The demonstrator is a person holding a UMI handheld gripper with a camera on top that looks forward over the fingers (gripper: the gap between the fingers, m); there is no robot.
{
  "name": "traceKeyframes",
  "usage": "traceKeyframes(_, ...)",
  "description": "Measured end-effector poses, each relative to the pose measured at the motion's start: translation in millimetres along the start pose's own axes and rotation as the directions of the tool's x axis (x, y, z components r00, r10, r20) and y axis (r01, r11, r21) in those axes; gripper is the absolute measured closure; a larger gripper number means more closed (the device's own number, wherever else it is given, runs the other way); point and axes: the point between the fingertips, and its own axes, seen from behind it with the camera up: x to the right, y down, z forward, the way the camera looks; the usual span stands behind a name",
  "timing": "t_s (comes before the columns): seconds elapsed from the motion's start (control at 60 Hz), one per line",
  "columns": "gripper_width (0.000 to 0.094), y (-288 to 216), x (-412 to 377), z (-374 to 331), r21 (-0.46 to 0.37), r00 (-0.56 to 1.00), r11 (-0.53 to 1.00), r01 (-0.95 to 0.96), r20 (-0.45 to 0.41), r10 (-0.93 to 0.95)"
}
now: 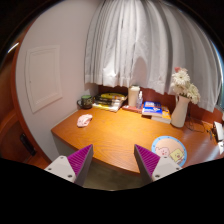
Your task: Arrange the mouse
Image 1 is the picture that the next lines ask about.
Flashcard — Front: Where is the white ribbed vase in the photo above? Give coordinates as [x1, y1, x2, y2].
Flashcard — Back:
[170, 94, 191, 129]

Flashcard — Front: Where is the glass window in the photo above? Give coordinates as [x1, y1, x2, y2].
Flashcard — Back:
[215, 49, 224, 111]

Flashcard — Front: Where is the blue book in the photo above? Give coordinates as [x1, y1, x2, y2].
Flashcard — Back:
[141, 101, 163, 118]

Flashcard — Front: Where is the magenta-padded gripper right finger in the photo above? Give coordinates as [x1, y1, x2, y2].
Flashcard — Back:
[133, 143, 183, 184]

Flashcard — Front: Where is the pink computer mouse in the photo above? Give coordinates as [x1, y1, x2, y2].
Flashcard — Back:
[76, 113, 93, 128]

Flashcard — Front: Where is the wooden door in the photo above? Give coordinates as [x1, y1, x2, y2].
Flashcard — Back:
[0, 56, 51, 169]

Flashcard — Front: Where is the white flower bouquet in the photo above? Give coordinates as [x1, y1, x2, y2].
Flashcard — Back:
[170, 66, 202, 105]

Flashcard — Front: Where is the white flat device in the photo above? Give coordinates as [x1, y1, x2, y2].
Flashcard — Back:
[213, 121, 224, 142]

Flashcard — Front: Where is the round cartoon-print mouse pad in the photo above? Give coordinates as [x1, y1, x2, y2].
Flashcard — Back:
[151, 135, 188, 168]

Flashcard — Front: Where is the white pleated curtain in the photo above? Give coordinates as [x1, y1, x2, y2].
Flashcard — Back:
[83, 0, 224, 113]

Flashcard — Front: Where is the black cable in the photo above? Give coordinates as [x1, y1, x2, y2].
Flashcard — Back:
[184, 114, 214, 134]

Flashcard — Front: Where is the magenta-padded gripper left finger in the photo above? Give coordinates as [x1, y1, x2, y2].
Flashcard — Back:
[44, 143, 94, 187]

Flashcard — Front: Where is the cream tumbler with lid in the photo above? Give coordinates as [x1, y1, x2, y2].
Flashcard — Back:
[127, 85, 141, 108]

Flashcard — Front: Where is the flat red-brown book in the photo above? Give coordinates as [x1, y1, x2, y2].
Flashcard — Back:
[121, 104, 144, 114]

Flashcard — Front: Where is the dark mug with green inside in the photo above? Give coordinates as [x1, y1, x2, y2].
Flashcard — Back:
[76, 94, 94, 110]

